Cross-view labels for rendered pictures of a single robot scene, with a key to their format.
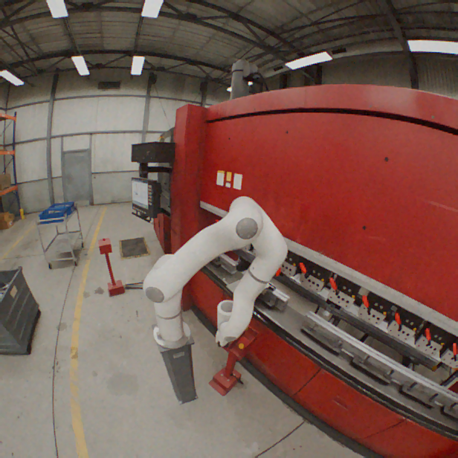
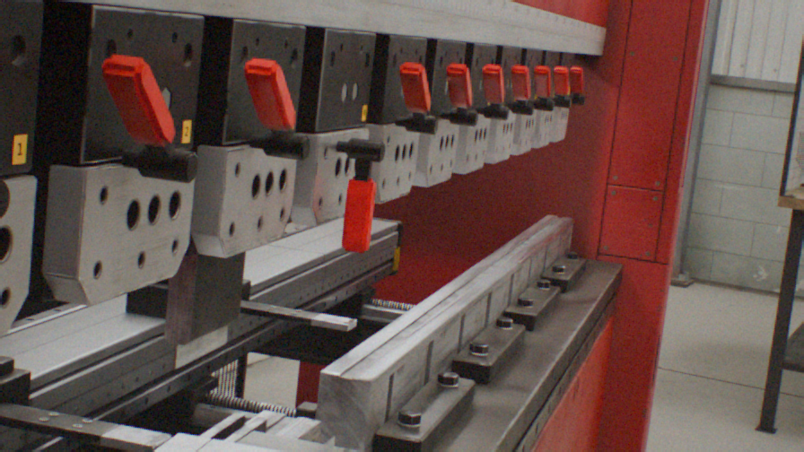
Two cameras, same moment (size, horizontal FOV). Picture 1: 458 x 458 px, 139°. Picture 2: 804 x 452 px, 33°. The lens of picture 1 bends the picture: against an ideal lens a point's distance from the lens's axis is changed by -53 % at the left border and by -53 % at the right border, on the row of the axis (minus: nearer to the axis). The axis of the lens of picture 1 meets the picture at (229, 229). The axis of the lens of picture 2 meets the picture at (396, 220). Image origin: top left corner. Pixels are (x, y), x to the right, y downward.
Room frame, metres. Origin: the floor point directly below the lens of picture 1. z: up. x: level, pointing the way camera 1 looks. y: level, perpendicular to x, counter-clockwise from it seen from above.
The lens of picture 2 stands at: (1.57, 0.63, 1.34)
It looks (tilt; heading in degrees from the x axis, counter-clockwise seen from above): 8 degrees down; 236
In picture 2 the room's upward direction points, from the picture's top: 6 degrees clockwise
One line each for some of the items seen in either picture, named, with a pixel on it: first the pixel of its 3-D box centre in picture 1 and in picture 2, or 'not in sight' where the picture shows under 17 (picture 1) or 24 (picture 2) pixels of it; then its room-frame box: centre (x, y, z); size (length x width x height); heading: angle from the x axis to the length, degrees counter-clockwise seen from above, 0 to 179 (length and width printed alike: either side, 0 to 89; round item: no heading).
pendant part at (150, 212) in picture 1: (146, 195); not in sight; (1.67, 0.87, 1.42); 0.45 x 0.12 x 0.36; 57
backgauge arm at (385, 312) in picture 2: (411, 354); (286, 315); (0.36, -1.47, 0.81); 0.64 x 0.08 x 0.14; 132
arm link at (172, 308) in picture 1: (167, 284); not in sight; (0.58, 0.23, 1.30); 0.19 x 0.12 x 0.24; 0
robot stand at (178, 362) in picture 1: (180, 372); not in sight; (0.54, 0.23, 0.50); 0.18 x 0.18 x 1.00; 33
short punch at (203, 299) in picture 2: not in sight; (206, 296); (1.12, -0.29, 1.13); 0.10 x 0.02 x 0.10; 42
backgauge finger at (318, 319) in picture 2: (332, 305); (249, 300); (0.82, -0.76, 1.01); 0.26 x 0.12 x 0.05; 132
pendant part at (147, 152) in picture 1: (150, 184); not in sight; (1.77, 0.86, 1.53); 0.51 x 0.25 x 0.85; 57
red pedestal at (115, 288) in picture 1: (109, 267); not in sight; (1.70, 1.54, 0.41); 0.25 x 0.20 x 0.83; 132
